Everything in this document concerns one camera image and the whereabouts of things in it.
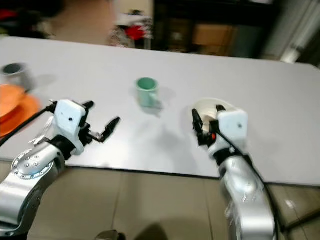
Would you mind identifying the white bowl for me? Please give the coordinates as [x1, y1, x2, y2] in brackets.
[191, 97, 239, 134]

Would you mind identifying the green mug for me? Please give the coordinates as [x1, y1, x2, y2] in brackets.
[135, 77, 162, 109]

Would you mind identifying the orange plate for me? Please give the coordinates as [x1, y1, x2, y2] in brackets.
[0, 93, 42, 139]

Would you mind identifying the brown cardboard box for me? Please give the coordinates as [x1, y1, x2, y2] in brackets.
[192, 24, 237, 49]

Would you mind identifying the grey cup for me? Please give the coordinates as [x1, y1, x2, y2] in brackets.
[1, 62, 37, 94]

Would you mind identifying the orange bowl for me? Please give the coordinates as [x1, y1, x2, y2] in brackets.
[0, 83, 27, 120]

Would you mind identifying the dark cabinet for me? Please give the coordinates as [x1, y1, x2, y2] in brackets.
[152, 0, 281, 58]

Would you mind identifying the small red item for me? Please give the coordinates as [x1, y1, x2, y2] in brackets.
[125, 25, 147, 41]

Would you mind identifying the grey robot foot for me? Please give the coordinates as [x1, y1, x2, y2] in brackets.
[95, 229, 121, 240]

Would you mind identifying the red and black cloth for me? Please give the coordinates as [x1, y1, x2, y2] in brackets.
[0, 7, 19, 22]

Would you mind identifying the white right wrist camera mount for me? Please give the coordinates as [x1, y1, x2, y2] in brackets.
[210, 109, 249, 156]

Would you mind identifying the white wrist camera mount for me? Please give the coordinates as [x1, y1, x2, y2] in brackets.
[52, 99, 89, 155]
[210, 109, 249, 156]

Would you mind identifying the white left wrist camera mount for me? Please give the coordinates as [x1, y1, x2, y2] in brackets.
[52, 99, 89, 155]

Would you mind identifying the white cable tag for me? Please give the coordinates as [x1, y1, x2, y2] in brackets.
[32, 117, 57, 146]

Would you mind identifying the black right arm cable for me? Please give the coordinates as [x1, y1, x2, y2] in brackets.
[216, 129, 281, 240]

